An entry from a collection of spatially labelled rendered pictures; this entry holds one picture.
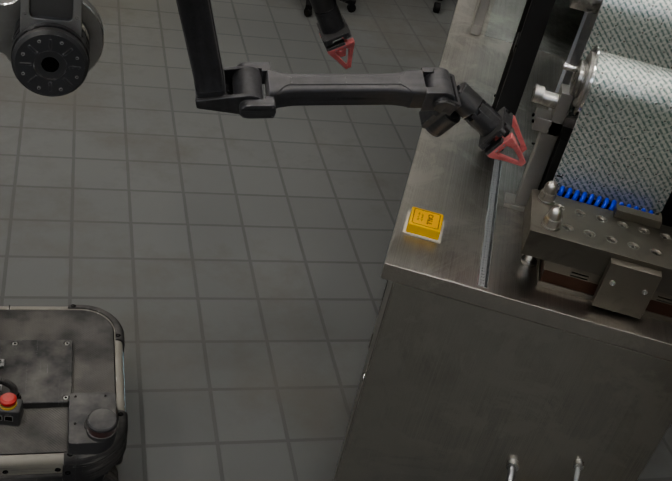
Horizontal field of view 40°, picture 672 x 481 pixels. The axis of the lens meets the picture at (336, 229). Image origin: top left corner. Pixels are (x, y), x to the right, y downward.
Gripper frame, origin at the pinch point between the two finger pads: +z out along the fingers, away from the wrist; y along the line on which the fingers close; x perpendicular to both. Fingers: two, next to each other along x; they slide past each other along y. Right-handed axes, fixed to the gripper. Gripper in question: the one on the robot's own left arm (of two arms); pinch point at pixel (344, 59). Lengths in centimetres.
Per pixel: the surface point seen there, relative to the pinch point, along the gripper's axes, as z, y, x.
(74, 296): 61, 32, 104
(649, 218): 25, -61, -45
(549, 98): 5, -38, -36
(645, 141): 12, -54, -49
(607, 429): 59, -82, -22
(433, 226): 16, -50, -3
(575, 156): 13, -49, -36
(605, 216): 23, -59, -37
